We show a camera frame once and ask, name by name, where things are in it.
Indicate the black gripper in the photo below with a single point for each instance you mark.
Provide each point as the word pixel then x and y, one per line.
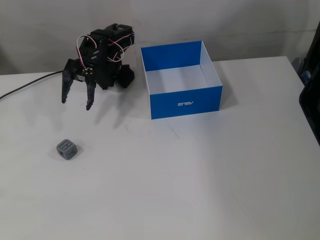
pixel 80 75

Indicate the gray block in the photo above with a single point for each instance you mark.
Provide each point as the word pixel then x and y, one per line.
pixel 66 150

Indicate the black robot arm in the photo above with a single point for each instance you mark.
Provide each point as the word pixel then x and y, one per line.
pixel 110 72

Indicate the blue and white cardboard box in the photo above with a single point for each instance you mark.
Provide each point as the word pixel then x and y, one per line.
pixel 185 105

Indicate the black table clamp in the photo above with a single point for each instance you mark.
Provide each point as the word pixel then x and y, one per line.
pixel 126 76

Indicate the gray and blue object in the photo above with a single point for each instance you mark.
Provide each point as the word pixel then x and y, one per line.
pixel 298 65

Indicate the black plastic tray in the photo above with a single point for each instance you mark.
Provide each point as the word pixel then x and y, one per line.
pixel 312 112

